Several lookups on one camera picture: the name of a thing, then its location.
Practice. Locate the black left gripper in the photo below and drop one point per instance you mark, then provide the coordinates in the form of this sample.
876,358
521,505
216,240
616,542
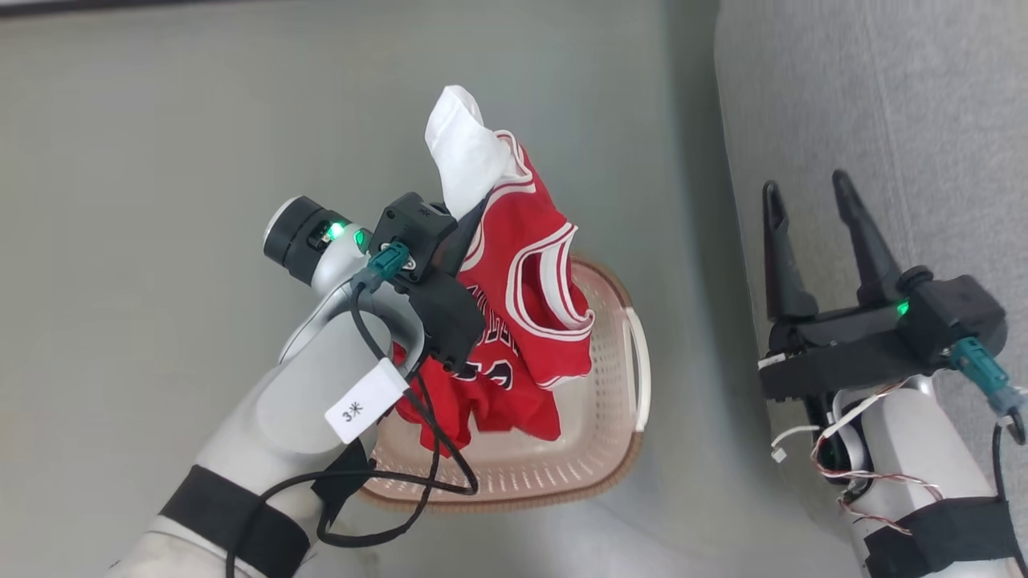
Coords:
450,317

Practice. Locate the white cloth garment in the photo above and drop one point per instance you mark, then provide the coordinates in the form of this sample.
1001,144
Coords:
466,152

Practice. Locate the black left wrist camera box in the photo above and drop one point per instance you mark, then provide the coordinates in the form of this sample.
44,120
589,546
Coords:
414,226

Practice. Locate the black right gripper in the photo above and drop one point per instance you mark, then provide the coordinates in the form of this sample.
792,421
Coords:
843,349

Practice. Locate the red basketball jersey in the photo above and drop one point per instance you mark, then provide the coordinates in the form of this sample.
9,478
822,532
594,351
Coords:
522,225

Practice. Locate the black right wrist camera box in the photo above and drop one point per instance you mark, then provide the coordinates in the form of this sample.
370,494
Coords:
956,317

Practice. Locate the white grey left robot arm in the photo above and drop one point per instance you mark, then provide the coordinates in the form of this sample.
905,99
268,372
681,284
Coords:
305,401

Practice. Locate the cream perforated laundry basket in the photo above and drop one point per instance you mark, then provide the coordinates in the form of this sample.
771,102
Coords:
594,433

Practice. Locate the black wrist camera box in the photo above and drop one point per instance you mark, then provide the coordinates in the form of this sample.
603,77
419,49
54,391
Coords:
414,226
956,317

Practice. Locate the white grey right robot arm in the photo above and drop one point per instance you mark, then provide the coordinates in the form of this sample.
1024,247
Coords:
915,449

